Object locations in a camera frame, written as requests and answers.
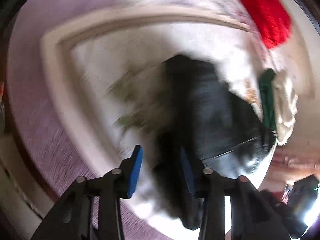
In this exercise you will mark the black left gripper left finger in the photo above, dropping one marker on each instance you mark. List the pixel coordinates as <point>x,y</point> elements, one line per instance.
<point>90,208</point>

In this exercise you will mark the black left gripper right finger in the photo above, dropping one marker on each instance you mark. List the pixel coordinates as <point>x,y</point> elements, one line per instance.
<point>252,217</point>

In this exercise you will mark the black leather jacket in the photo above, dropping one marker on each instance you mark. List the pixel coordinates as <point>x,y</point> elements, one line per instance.
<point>211,124</point>

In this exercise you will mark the cream fluffy folded garment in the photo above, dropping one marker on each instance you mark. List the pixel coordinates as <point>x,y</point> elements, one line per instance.
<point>285,106</point>

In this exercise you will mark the dark green folded garment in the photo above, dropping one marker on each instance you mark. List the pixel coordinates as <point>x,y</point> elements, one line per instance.
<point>267,100</point>

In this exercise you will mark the white floral bed quilt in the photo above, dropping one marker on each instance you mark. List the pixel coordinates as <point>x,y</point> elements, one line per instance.
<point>87,82</point>

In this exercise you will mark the red folded garment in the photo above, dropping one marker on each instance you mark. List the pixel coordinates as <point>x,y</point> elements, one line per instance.
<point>272,20</point>

